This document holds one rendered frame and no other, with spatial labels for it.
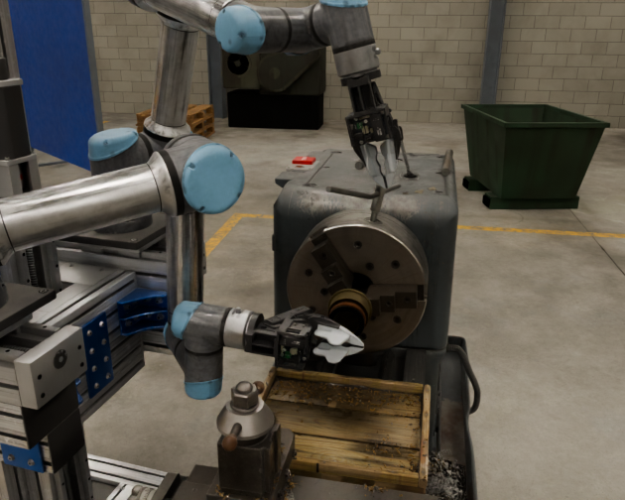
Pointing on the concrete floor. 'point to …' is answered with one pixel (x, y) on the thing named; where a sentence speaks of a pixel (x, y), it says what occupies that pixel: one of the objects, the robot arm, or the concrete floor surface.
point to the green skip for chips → (529, 154)
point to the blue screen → (58, 76)
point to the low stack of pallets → (188, 119)
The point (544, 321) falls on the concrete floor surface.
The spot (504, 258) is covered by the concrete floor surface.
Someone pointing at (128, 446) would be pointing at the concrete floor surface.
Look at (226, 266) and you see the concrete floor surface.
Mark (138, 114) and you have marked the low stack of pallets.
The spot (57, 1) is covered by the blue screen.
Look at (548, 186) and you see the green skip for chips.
